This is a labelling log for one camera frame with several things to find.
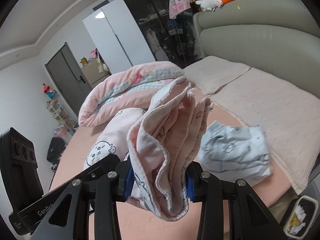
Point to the grey door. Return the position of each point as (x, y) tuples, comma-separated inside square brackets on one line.
[(68, 78)]

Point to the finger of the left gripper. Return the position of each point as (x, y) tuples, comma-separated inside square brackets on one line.
[(100, 168)]

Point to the pink folded quilt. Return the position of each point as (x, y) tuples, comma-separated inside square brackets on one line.
[(131, 88)]

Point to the white bedside waste bin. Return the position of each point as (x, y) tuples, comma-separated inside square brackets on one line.
[(299, 217)]

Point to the white wardrobe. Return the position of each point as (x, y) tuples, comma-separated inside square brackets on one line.
[(118, 37)]

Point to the pink cartoon pajama pants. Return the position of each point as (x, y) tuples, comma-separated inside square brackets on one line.
[(160, 142)]

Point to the dark glass wardrobe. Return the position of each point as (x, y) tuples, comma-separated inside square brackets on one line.
[(169, 39)]

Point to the pink hanging child dress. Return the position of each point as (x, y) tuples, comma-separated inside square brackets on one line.
[(177, 6)]

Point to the grey shoe cabinet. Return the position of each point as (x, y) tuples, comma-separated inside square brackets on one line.
[(92, 74)]

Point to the pile of folded clothes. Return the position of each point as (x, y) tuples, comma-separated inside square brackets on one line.
[(231, 153)]

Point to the beige pillow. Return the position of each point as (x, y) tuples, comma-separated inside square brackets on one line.
[(288, 115)]

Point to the white shelf rack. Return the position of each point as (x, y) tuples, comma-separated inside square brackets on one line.
[(60, 115)]

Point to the green bed headboard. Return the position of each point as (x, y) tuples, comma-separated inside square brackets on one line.
[(279, 37)]

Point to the colourful plush toy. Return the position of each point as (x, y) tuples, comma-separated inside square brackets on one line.
[(49, 91)]

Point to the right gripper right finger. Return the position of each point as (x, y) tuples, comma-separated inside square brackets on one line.
[(249, 217)]

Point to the black backpack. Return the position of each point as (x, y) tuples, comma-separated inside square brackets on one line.
[(56, 148)]

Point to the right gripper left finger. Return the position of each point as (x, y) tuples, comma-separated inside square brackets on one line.
[(110, 194)]

